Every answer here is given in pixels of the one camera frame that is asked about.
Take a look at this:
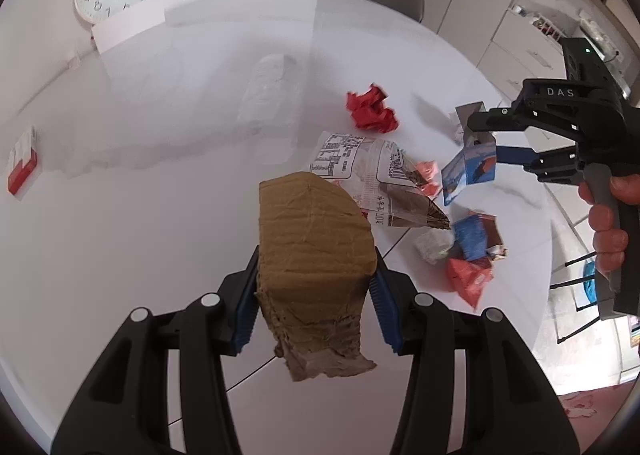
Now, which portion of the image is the red and white box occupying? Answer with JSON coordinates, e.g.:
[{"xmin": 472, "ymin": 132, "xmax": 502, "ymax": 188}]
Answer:
[{"xmin": 6, "ymin": 125, "xmax": 40, "ymax": 196}]

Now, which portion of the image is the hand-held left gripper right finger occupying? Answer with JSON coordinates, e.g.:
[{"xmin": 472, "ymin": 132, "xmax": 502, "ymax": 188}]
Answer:
[{"xmin": 367, "ymin": 245, "xmax": 573, "ymax": 455}]

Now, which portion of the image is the red paper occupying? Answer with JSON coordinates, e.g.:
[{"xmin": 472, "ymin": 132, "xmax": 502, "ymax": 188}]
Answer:
[{"xmin": 346, "ymin": 83, "xmax": 401, "ymax": 134}]

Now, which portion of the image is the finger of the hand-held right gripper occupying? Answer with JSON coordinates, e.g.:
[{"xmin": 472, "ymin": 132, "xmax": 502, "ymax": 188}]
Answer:
[
  {"xmin": 466, "ymin": 105, "xmax": 531, "ymax": 134},
  {"xmin": 494, "ymin": 144, "xmax": 540, "ymax": 169}
]

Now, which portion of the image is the grey chair with black legs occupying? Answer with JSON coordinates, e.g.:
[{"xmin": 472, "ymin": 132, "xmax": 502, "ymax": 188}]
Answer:
[{"xmin": 549, "ymin": 250, "xmax": 603, "ymax": 346}]

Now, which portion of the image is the pink patterned robe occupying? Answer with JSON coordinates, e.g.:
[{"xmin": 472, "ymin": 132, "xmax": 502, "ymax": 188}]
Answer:
[{"xmin": 559, "ymin": 384, "xmax": 636, "ymax": 420}]

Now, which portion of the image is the brown cardboard piece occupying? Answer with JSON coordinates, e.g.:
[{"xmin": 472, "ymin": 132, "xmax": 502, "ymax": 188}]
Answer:
[{"xmin": 254, "ymin": 171, "xmax": 378, "ymax": 382}]

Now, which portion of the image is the pink wrapper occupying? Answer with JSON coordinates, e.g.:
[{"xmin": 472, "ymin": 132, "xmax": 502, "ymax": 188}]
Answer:
[{"xmin": 412, "ymin": 161, "xmax": 443, "ymax": 198}]

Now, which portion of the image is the red snack packet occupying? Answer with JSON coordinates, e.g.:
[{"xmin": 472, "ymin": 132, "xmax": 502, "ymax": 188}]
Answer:
[{"xmin": 446, "ymin": 257, "xmax": 496, "ymax": 312}]

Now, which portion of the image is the blue snack packet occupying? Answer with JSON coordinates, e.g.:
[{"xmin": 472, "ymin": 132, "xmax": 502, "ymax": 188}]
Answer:
[{"xmin": 452, "ymin": 212, "xmax": 508, "ymax": 263}]

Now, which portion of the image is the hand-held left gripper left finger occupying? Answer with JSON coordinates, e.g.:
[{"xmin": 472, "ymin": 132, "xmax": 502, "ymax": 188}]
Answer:
[{"xmin": 51, "ymin": 245, "xmax": 261, "ymax": 455}]

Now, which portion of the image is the white tissue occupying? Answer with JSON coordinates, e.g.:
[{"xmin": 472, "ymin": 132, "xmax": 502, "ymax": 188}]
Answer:
[{"xmin": 412, "ymin": 230, "xmax": 457, "ymax": 266}]

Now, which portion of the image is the person's right hand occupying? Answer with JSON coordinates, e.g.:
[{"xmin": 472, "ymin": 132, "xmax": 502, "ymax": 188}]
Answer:
[{"xmin": 578, "ymin": 175, "xmax": 640, "ymax": 282}]

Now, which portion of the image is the printed clear plastic bag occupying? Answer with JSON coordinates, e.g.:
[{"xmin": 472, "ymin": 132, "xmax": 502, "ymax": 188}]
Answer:
[{"xmin": 309, "ymin": 131, "xmax": 451, "ymax": 231}]

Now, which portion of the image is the blue and white carton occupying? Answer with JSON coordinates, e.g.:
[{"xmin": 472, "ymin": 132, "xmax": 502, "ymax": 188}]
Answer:
[{"xmin": 441, "ymin": 102, "xmax": 498, "ymax": 206}]

